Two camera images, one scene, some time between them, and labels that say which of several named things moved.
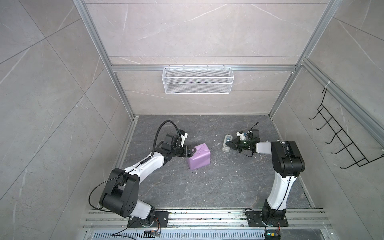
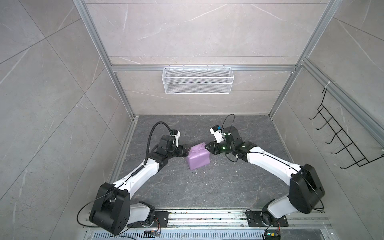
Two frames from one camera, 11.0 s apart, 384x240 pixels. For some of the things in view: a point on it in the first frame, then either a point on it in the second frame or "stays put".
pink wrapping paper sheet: (201, 158) stays put
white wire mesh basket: (198, 80) stays put
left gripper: (186, 154) stays put
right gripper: (235, 145) to (214, 145)
